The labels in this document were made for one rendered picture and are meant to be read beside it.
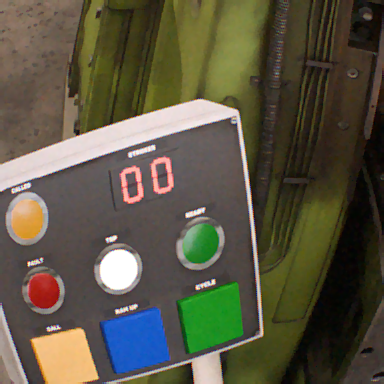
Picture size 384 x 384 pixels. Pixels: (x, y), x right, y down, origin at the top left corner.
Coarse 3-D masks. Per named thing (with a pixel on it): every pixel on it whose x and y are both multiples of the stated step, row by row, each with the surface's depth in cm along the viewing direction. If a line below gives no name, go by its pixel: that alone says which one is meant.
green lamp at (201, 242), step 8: (200, 224) 133; (192, 232) 132; (200, 232) 133; (208, 232) 133; (216, 232) 134; (184, 240) 132; (192, 240) 132; (200, 240) 133; (208, 240) 133; (216, 240) 134; (184, 248) 132; (192, 248) 133; (200, 248) 133; (208, 248) 134; (216, 248) 134; (192, 256) 133; (200, 256) 133; (208, 256) 134
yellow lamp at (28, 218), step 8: (24, 200) 121; (32, 200) 122; (16, 208) 121; (24, 208) 121; (32, 208) 122; (40, 208) 122; (16, 216) 121; (24, 216) 121; (32, 216) 122; (40, 216) 122; (16, 224) 121; (24, 224) 121; (32, 224) 122; (40, 224) 123; (16, 232) 121; (24, 232) 122; (32, 232) 122
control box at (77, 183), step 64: (128, 128) 131; (192, 128) 130; (0, 192) 119; (64, 192) 124; (128, 192) 127; (192, 192) 131; (0, 256) 121; (64, 256) 125; (256, 256) 138; (0, 320) 123; (64, 320) 127; (256, 320) 140
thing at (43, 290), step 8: (32, 280) 123; (40, 280) 124; (48, 280) 124; (32, 288) 123; (40, 288) 124; (48, 288) 125; (56, 288) 125; (32, 296) 124; (40, 296) 124; (48, 296) 125; (56, 296) 125; (40, 304) 124; (48, 304) 125
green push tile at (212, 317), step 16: (224, 288) 135; (192, 304) 134; (208, 304) 135; (224, 304) 136; (240, 304) 137; (192, 320) 134; (208, 320) 135; (224, 320) 136; (240, 320) 138; (192, 336) 135; (208, 336) 136; (224, 336) 137; (240, 336) 138; (192, 352) 135
